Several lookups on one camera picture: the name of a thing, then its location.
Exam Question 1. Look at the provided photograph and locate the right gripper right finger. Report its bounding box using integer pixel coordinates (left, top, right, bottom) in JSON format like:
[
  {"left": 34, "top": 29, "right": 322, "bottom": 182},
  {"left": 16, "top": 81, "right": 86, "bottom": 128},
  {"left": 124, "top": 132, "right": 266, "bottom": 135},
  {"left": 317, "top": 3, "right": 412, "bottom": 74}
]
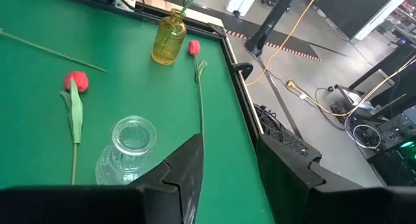
[{"left": 257, "top": 135, "right": 326, "bottom": 224}]

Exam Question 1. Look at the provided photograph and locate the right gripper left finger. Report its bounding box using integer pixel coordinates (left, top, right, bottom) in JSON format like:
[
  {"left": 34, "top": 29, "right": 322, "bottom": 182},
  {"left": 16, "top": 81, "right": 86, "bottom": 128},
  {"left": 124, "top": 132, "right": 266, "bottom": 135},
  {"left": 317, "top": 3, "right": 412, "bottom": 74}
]
[{"left": 128, "top": 133, "right": 205, "bottom": 224}]

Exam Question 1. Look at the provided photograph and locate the bright red artificial tulip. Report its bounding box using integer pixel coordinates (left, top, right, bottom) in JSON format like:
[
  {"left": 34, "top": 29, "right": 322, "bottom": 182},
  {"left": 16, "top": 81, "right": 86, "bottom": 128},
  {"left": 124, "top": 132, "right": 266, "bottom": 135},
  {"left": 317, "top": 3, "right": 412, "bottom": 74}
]
[
  {"left": 188, "top": 39, "right": 208, "bottom": 136},
  {"left": 60, "top": 70, "right": 90, "bottom": 186}
]

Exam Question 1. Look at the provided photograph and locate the black artificial tulip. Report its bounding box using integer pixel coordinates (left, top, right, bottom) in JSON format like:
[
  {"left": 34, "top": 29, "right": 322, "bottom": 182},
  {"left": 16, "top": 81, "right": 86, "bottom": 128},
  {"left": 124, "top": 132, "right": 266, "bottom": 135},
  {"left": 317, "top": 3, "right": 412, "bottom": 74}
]
[{"left": 0, "top": 28, "right": 107, "bottom": 73}]

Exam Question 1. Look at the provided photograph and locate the ribbed clear glass vase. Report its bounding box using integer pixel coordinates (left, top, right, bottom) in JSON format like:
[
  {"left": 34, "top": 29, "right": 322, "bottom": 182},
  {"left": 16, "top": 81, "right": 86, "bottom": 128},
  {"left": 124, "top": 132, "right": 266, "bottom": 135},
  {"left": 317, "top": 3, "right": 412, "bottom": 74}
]
[{"left": 94, "top": 115, "right": 158, "bottom": 186}]

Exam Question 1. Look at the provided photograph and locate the yellow glass vase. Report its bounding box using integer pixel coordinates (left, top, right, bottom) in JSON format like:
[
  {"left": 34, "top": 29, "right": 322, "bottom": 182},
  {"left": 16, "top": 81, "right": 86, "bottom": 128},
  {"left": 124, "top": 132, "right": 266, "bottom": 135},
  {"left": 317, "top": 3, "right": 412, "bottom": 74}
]
[{"left": 151, "top": 8, "right": 188, "bottom": 66}]

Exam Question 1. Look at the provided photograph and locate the black perforated computer tower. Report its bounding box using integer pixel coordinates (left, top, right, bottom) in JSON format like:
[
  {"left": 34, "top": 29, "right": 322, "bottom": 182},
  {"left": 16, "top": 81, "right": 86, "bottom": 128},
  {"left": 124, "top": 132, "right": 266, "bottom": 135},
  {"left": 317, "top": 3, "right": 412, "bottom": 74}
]
[{"left": 253, "top": 103, "right": 323, "bottom": 157}]

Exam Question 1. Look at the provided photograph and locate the black computer with green light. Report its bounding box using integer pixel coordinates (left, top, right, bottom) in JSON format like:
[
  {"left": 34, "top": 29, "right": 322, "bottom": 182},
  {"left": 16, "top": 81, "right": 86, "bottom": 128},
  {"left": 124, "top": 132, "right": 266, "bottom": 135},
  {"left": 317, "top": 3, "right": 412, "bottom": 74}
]
[{"left": 369, "top": 105, "right": 416, "bottom": 188}]

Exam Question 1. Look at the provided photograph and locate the orange black striped tape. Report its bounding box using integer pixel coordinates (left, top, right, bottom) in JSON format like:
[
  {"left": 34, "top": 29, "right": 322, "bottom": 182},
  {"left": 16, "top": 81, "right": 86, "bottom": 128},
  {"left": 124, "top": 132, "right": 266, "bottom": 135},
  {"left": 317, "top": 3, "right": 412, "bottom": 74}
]
[{"left": 225, "top": 29, "right": 322, "bottom": 63}]

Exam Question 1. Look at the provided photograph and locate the black pole base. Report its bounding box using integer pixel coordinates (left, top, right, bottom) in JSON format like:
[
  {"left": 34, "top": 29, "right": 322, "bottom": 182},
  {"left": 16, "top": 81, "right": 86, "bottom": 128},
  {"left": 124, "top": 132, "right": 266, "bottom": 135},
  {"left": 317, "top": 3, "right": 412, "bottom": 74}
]
[{"left": 244, "top": 0, "right": 300, "bottom": 57}]

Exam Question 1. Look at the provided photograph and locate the green table mat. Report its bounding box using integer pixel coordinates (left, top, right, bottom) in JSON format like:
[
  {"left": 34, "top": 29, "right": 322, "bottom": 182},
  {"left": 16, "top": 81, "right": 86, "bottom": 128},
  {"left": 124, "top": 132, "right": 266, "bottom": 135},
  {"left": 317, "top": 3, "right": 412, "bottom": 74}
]
[{"left": 0, "top": 0, "right": 277, "bottom": 224}]

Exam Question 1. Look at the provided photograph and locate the black panel with white edge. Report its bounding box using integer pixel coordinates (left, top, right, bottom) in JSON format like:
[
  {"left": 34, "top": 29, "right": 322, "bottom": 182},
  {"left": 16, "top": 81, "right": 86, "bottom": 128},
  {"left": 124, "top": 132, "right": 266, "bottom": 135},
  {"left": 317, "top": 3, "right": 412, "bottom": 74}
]
[{"left": 311, "top": 0, "right": 413, "bottom": 43}]

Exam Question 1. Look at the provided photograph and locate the black cable bundle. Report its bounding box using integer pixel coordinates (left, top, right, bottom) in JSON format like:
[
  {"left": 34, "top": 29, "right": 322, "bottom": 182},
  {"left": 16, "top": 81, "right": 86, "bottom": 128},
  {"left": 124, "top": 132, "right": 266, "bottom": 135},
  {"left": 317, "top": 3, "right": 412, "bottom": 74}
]
[{"left": 253, "top": 103, "right": 277, "bottom": 124}]

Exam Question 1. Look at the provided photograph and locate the yellow cord with plug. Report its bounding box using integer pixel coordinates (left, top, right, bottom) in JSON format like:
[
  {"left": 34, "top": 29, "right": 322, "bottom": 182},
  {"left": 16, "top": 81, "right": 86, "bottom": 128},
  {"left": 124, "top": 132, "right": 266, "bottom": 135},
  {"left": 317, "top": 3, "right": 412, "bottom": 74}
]
[{"left": 285, "top": 55, "right": 416, "bottom": 118}]

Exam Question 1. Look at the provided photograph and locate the black table frame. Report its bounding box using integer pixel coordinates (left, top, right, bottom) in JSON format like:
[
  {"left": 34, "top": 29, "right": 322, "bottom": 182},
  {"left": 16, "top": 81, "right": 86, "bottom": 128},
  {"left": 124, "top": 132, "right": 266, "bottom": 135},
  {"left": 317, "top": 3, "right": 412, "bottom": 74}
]
[{"left": 38, "top": 0, "right": 266, "bottom": 140}]

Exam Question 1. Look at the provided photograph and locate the black curved bracket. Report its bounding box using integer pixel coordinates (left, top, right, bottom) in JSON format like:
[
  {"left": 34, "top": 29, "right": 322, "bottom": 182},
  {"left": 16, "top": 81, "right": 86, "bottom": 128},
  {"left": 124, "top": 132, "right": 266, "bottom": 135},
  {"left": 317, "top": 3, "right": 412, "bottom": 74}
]
[{"left": 232, "top": 62, "right": 254, "bottom": 81}]

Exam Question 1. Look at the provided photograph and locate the long yellow extension cord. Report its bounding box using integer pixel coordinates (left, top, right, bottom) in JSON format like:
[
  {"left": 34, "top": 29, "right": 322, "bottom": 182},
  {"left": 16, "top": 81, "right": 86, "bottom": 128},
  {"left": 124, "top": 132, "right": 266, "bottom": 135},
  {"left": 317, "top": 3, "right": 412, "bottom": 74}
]
[{"left": 246, "top": 0, "right": 323, "bottom": 88}]

